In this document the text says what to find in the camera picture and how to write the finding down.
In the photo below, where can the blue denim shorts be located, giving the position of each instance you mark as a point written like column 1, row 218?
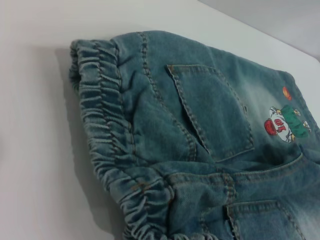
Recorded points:
column 195, row 145

